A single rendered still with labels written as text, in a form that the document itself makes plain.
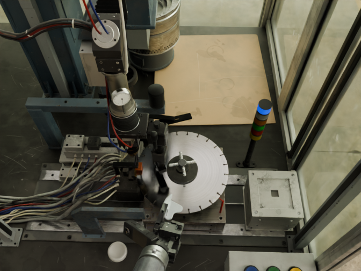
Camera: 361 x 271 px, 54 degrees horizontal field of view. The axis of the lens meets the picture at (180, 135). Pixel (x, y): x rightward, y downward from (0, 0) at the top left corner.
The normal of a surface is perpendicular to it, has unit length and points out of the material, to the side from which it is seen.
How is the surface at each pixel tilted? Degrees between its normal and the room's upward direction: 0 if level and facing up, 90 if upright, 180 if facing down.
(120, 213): 90
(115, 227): 0
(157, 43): 90
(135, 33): 90
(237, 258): 0
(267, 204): 0
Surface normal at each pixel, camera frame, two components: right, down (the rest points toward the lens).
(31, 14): -0.03, 0.83
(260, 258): 0.00, -0.55
